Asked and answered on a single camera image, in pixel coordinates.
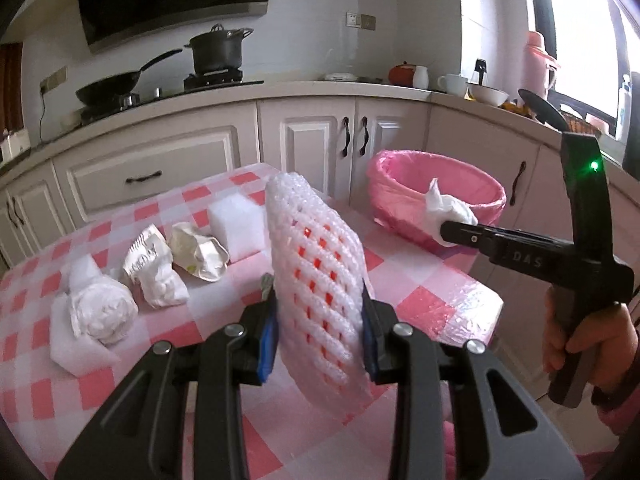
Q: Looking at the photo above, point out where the beige socket with plug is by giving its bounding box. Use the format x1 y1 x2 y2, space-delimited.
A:
40 66 68 92

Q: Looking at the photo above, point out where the black gas stove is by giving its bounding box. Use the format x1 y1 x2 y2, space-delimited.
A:
79 67 265 122

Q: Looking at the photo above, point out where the pink checkered tablecloth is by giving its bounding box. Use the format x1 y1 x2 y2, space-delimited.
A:
0 162 505 480

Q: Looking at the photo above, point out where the black power cable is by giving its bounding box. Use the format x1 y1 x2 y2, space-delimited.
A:
38 87 49 147

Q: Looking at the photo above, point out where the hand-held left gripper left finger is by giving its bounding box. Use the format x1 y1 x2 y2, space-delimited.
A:
54 272 279 480

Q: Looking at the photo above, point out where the person's right hand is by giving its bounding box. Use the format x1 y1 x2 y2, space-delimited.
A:
542 287 640 392

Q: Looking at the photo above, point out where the person's right forearm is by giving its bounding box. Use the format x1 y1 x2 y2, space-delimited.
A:
592 380 640 437

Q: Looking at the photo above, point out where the white foam sheet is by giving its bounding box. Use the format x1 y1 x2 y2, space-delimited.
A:
50 255 122 377

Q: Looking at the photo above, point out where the black lidded pot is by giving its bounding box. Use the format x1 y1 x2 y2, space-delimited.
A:
184 23 255 74

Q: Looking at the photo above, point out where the white rice cooker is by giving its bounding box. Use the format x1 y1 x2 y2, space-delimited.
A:
0 129 29 162

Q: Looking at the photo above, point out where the pink thermos flask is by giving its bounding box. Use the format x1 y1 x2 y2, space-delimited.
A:
522 30 561 102

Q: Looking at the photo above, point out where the white plastic wad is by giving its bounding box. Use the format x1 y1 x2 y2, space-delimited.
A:
68 280 140 346

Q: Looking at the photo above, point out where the wooden glass door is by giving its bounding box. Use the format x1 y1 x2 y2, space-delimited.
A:
0 42 25 137

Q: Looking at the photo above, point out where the white bin with pink bag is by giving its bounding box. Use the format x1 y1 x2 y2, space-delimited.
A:
366 149 508 254

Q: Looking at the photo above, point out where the silver white wrapper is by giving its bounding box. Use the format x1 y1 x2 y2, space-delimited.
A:
122 224 190 310

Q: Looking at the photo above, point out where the white tissue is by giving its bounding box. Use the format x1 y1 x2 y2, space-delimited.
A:
425 178 480 249

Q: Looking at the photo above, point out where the white bowl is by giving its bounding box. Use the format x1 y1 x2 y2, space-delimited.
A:
469 83 510 107

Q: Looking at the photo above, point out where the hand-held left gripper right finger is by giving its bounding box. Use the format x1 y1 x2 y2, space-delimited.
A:
360 291 586 480

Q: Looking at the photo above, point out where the black pan lid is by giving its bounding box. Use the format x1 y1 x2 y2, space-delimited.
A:
517 88 569 132

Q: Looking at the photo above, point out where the white mug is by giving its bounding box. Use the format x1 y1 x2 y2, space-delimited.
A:
437 73 469 96

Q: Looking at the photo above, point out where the white plastic bottle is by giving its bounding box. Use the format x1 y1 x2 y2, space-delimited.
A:
617 73 633 142

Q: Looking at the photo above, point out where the wicker basket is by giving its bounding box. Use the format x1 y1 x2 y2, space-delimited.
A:
559 109 602 137

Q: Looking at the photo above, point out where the white foam block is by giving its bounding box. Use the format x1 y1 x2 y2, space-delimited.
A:
207 199 267 264

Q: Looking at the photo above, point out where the cream wrapper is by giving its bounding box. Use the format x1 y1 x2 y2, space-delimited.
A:
167 222 231 282

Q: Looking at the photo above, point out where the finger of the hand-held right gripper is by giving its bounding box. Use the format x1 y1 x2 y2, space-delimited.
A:
439 220 502 262

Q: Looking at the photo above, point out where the white foam fruit net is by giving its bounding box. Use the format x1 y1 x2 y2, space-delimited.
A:
264 172 376 411

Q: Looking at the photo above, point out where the red clay pot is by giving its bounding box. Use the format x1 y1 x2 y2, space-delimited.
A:
389 61 417 86

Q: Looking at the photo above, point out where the black wok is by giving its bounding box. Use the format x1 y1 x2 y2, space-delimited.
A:
75 48 184 107

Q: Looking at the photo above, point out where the kitchen window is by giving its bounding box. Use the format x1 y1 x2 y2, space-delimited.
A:
521 0 640 134

